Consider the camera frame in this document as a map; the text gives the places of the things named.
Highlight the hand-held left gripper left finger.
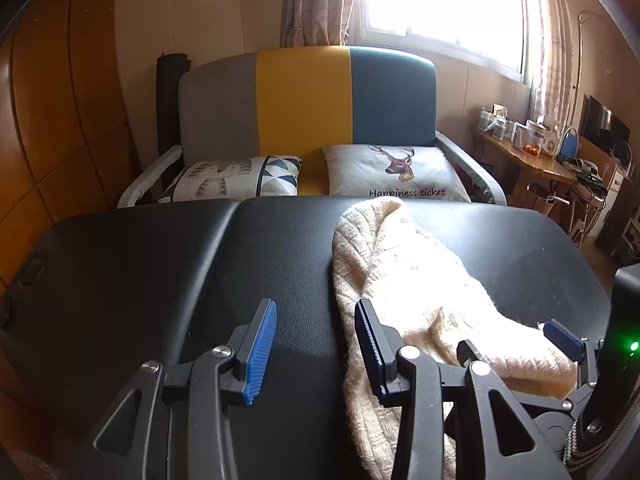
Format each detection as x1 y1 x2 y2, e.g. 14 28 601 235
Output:
65 299 278 480

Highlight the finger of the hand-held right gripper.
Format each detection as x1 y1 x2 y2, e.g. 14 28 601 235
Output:
456 339 576 413
541 319 608 391

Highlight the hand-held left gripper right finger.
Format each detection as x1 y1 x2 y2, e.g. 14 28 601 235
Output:
354 299 571 480

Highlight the cream knit sweater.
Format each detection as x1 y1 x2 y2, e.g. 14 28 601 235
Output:
332 197 578 480

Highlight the pile of dark clothes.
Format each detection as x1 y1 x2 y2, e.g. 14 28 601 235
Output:
570 157 608 192

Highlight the white cabinet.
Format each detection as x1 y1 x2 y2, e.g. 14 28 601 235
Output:
600 165 636 241

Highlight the brown paper bag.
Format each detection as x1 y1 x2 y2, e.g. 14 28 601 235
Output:
525 182 571 218

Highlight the black padded folding table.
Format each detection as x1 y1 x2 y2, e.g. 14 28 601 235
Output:
0 199 621 480

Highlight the deer print pillow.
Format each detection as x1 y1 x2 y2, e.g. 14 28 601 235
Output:
320 144 472 203

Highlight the blue chair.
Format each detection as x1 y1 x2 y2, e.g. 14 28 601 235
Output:
557 127 581 161

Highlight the geometric print pillow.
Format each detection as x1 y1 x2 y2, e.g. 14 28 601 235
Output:
159 155 304 204

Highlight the wooden desk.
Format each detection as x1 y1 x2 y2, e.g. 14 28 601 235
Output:
472 127 576 208

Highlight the black television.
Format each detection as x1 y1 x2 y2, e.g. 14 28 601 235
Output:
580 94 631 156

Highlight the clear plastic container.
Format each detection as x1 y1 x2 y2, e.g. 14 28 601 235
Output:
512 121 548 155

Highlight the grey yellow teal sofa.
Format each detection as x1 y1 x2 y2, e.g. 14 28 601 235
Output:
117 45 508 208

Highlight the patterned beige curtain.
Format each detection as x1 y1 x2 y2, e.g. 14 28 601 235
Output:
280 0 363 48
530 0 586 131

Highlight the wooden wardrobe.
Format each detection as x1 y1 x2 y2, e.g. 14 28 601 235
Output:
0 0 143 286

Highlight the large bright window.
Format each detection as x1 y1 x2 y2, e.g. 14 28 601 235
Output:
360 0 538 81

